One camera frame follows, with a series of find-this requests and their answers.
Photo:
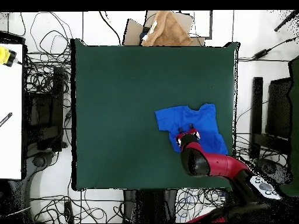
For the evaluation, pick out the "blue shirt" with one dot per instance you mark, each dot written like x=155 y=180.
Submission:
x=201 y=116

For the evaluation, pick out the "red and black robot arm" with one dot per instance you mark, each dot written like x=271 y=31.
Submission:
x=222 y=163

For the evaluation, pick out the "black chair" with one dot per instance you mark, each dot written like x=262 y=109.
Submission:
x=279 y=107

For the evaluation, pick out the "dark green table cloth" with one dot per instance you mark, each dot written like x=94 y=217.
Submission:
x=105 y=70

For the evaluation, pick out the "brown towel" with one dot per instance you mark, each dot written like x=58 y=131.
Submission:
x=168 y=32

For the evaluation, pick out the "cardboard box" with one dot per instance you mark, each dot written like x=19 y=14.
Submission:
x=133 y=32

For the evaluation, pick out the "black rod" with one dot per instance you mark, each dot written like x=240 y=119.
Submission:
x=286 y=21

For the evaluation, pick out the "white table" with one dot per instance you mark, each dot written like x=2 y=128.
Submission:
x=10 y=105

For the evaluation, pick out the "black marker pen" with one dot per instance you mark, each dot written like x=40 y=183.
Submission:
x=5 y=119

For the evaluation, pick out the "yellow and black tool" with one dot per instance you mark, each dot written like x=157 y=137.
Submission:
x=4 y=56

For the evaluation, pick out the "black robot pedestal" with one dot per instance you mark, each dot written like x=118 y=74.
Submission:
x=151 y=205

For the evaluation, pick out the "black metal frame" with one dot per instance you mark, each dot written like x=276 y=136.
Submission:
x=57 y=105

